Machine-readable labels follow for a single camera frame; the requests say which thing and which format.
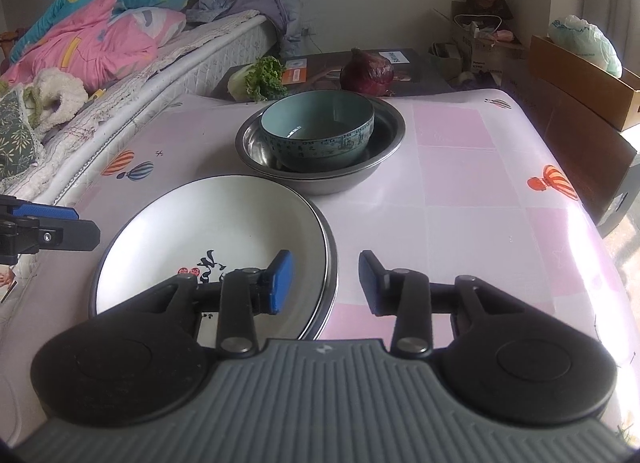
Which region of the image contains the white fluffy blanket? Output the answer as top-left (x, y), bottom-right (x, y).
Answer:
top-left (22, 68), bottom-right (89, 135)

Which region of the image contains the pink printed quilt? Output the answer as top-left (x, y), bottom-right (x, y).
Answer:
top-left (0, 0), bottom-right (187, 95)

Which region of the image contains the long cardboard tray box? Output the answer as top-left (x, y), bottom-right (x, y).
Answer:
top-left (530, 34), bottom-right (640, 133)

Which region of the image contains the large steel plate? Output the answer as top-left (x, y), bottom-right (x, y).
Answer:
top-left (300, 196), bottom-right (342, 342)

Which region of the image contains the white ceramic plate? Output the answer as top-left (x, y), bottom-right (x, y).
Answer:
top-left (89, 175), bottom-right (332, 340)

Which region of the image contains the red onion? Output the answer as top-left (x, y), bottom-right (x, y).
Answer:
top-left (340, 47), bottom-right (396, 97)

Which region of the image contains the grey crumpled garment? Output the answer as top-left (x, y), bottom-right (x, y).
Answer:
top-left (186, 0), bottom-right (304, 57)

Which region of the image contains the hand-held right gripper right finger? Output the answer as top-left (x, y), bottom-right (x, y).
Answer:
top-left (359, 250), bottom-right (532, 358)

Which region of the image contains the dark snack bag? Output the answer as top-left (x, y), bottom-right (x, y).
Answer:
top-left (467, 0), bottom-right (514, 22)

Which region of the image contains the dark flat printed box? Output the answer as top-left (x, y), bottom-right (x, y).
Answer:
top-left (212, 47), bottom-right (454, 100)

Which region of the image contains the pale green plastic bag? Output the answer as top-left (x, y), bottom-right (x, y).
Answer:
top-left (547, 14), bottom-right (624, 80)

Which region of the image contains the small green box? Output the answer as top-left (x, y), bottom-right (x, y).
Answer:
top-left (430, 42), bottom-right (464, 80)

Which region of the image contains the teal ceramic bowl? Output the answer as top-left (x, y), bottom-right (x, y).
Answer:
top-left (260, 90), bottom-right (376, 172)

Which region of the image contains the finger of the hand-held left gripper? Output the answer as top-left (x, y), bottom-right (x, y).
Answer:
top-left (0, 218), bottom-right (101, 266)
top-left (0, 194), bottom-right (80, 221)

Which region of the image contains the green floral pillow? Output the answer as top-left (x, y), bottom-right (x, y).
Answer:
top-left (0, 90), bottom-right (47, 192)

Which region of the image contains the brown wooden board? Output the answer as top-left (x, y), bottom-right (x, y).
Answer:
top-left (502, 70), bottom-right (640, 225)

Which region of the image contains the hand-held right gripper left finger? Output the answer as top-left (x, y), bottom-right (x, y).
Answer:
top-left (135, 249), bottom-right (294, 358)

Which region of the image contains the white embroidered bed mattress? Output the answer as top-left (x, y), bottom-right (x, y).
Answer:
top-left (0, 10), bottom-right (279, 304)

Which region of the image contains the pink printed tablecloth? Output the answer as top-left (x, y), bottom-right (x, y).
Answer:
top-left (0, 87), bottom-right (632, 444)

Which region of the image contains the grey plastic cabinet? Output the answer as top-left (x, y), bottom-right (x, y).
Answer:
top-left (595, 188), bottom-right (632, 240)

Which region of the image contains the napa cabbage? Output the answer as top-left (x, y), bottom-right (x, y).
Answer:
top-left (227, 56), bottom-right (289, 104)

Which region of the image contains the open cardboard box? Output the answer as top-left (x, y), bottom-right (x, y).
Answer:
top-left (432, 0), bottom-right (532, 90)

